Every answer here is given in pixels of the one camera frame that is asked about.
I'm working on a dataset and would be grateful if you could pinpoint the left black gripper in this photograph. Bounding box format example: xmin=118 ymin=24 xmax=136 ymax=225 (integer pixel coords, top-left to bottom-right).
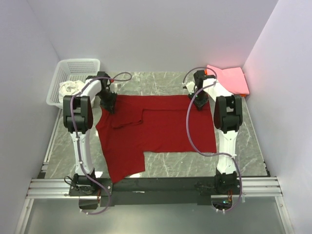
xmin=97 ymin=90 xmax=117 ymax=114

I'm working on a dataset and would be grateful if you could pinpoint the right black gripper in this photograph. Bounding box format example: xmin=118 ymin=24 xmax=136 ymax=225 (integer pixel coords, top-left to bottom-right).
xmin=188 ymin=89 xmax=209 ymax=111

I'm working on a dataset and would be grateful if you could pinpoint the red t shirt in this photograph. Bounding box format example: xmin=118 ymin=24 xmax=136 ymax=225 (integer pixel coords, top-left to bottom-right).
xmin=96 ymin=95 xmax=216 ymax=183

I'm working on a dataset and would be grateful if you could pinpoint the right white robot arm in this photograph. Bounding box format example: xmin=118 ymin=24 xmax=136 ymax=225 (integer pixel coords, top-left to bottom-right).
xmin=183 ymin=67 xmax=243 ymax=195

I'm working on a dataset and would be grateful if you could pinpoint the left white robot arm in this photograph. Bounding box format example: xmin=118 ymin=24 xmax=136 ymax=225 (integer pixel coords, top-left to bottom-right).
xmin=62 ymin=72 xmax=121 ymax=196

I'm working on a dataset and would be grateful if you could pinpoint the orange folded t shirt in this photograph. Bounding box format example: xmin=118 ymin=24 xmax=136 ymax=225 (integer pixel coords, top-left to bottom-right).
xmin=204 ymin=65 xmax=250 ymax=100

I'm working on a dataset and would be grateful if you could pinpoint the pink folded t shirt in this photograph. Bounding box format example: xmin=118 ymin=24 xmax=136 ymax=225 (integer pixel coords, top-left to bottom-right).
xmin=205 ymin=65 xmax=250 ymax=97

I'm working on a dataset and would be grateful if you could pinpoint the white plastic basket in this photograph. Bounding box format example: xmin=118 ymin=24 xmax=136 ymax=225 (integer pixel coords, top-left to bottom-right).
xmin=46 ymin=58 xmax=100 ymax=109

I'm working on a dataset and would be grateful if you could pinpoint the white crumpled t shirt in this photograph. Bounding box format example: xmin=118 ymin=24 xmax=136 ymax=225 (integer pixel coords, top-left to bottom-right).
xmin=58 ymin=80 xmax=85 ymax=103

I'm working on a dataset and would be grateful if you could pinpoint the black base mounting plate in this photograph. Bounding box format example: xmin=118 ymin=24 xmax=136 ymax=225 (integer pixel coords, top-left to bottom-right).
xmin=69 ymin=176 xmax=241 ymax=210

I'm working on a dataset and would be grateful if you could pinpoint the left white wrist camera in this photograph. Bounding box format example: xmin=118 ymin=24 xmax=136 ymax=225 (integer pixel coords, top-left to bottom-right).
xmin=110 ymin=80 xmax=121 ymax=93

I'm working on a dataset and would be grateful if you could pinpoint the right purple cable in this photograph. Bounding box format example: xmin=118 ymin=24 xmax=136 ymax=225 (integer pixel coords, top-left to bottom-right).
xmin=182 ymin=67 xmax=244 ymax=213

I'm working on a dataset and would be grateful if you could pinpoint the purple cable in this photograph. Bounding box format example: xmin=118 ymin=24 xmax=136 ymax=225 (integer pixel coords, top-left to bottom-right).
xmin=182 ymin=67 xmax=244 ymax=213
xmin=69 ymin=71 xmax=133 ymax=215

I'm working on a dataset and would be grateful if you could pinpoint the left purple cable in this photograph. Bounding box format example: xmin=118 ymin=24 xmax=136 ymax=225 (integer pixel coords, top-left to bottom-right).
xmin=69 ymin=71 xmax=133 ymax=215

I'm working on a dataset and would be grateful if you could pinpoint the aluminium frame rail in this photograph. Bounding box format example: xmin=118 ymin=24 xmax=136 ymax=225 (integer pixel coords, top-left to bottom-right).
xmin=15 ymin=153 xmax=294 ymax=234

